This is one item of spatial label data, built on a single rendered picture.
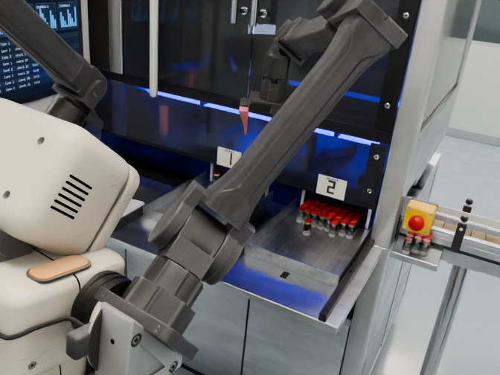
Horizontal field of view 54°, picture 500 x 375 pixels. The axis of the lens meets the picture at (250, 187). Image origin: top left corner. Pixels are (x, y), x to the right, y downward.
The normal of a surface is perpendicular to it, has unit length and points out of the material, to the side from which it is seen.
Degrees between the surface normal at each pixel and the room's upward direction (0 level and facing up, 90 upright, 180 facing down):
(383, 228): 90
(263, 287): 0
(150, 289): 38
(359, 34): 76
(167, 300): 52
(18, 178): 47
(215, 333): 90
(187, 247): 57
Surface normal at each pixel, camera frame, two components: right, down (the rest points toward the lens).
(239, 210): 0.16, 0.18
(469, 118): -0.47, 0.33
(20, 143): -0.36, -0.40
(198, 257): 0.41, -0.15
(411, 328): 0.09, -0.91
